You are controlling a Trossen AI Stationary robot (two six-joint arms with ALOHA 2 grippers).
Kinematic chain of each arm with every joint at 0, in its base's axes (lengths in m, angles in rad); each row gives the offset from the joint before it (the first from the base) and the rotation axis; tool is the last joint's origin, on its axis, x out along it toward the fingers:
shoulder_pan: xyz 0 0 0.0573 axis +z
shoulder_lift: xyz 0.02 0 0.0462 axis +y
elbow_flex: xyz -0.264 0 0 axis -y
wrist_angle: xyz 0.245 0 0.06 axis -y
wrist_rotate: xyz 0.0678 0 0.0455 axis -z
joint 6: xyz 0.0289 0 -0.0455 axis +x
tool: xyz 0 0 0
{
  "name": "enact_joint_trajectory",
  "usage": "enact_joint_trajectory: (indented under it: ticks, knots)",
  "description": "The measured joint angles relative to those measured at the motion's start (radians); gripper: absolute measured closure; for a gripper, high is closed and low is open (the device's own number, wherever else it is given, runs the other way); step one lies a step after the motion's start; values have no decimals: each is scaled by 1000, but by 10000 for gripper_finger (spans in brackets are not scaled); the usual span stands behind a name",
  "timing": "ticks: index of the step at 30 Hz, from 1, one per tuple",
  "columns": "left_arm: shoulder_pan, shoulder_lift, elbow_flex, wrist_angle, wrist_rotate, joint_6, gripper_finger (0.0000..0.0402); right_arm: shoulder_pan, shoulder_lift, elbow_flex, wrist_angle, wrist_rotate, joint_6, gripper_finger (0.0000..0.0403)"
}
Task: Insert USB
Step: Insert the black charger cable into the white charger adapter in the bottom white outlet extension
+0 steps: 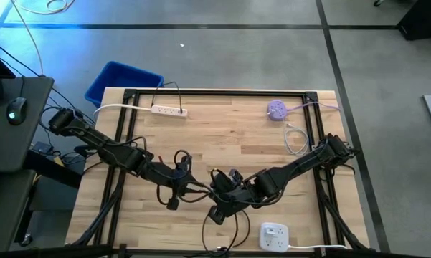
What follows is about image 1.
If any white floor cable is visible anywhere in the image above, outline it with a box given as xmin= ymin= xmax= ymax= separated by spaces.
xmin=9 ymin=0 xmax=76 ymax=77

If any square white power hub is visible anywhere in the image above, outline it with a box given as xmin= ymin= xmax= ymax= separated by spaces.
xmin=259 ymin=221 xmax=349 ymax=254

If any black cabinet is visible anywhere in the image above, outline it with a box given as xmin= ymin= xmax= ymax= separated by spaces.
xmin=397 ymin=0 xmax=431 ymax=42

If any blue plastic bin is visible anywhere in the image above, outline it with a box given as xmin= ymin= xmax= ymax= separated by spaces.
xmin=84 ymin=60 xmax=165 ymax=108

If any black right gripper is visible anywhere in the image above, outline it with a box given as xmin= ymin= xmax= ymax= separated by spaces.
xmin=207 ymin=168 xmax=262 ymax=226

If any thin black floor cable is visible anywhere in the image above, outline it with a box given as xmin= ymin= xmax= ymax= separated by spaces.
xmin=0 ymin=38 xmax=98 ymax=126

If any small black power brick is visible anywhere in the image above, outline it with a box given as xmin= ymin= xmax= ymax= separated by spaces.
xmin=32 ymin=140 xmax=54 ymax=157

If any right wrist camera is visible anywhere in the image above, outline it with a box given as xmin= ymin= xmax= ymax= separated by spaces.
xmin=228 ymin=168 xmax=245 ymax=184

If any round purple power hub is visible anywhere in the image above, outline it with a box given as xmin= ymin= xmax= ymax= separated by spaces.
xmin=266 ymin=99 xmax=341 ymax=123

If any black desk support beam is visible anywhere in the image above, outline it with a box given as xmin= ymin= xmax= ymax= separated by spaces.
xmin=23 ymin=148 xmax=83 ymax=189

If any long white power strip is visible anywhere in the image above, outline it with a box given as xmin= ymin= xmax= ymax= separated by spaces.
xmin=93 ymin=102 xmax=189 ymax=118

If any white USB cable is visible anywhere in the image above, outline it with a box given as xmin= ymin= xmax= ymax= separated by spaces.
xmin=268 ymin=110 xmax=311 ymax=158

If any black side desk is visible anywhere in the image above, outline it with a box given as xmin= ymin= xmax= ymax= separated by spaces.
xmin=0 ymin=77 xmax=55 ymax=173

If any black aluminium table frame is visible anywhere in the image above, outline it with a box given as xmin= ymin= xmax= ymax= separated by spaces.
xmin=66 ymin=87 xmax=372 ymax=258

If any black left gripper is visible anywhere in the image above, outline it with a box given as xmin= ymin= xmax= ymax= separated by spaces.
xmin=151 ymin=162 xmax=211 ymax=211

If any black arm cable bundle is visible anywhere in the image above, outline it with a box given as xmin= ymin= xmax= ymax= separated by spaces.
xmin=70 ymin=171 xmax=131 ymax=249
xmin=317 ymin=178 xmax=372 ymax=252

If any long black USB cable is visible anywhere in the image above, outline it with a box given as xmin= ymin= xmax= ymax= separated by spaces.
xmin=156 ymin=168 xmax=252 ymax=256

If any black computer mouse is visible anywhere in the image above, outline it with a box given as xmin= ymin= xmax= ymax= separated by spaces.
xmin=6 ymin=77 xmax=28 ymax=126

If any short black USB cable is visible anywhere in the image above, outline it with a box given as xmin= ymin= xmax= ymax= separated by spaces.
xmin=150 ymin=81 xmax=184 ymax=116

